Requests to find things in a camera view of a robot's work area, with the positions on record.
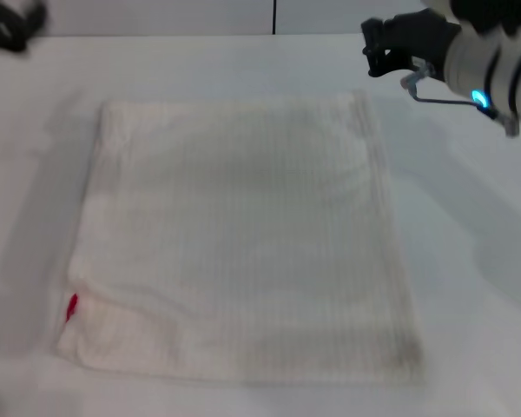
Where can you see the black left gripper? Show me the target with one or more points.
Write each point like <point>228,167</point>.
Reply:
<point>8,24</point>

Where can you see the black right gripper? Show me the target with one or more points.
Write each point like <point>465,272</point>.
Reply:
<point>421,39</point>

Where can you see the white ribbed towel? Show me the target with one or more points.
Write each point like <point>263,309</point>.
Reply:
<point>243,239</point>

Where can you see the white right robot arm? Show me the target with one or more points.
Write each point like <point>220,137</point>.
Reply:
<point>482,56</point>

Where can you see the dark wall joint strip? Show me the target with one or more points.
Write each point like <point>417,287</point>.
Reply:
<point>273,17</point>

